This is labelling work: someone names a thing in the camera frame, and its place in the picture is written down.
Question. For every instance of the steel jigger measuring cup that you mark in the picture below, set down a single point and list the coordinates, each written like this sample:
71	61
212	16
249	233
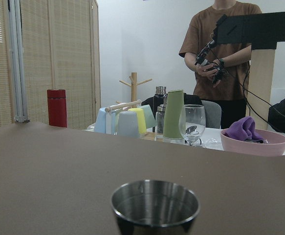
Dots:
154	207

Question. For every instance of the yellow cup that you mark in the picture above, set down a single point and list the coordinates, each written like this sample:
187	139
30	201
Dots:
140	119

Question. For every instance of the mint green cup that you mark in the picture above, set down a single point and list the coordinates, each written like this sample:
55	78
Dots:
148	114

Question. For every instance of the grey cup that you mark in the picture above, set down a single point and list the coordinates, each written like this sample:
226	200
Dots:
127	124

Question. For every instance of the light blue cup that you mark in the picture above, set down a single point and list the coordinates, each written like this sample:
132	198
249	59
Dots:
105	122

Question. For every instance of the wooden cup tree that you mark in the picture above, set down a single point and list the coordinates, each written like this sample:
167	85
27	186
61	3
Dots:
134	101

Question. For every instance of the glass oil dispenser bottle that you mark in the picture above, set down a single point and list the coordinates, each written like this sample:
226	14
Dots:
159	118

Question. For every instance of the black thermos bottle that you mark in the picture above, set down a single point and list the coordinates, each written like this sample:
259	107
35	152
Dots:
158	98

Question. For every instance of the green sleeve bottle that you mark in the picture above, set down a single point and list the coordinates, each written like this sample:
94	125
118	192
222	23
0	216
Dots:
175	102

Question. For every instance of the clear wine glass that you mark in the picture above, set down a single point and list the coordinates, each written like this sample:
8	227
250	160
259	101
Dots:
192	122

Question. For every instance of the grey office chair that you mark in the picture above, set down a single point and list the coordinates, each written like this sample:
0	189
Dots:
212	114

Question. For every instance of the red thermos bottle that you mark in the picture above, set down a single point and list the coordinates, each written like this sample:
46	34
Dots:
56	102

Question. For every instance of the person in brown shirt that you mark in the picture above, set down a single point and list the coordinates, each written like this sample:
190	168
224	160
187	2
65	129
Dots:
221	80

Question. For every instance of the purple cloth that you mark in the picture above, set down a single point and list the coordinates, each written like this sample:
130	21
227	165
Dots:
244	130

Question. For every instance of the pink bowl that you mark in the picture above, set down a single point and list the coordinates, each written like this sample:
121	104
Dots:
274	147

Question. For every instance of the black and wood teleop stand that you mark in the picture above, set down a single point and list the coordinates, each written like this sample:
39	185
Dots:
263	32

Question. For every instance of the aluminium frame post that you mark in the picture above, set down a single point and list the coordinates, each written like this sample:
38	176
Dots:
17	62

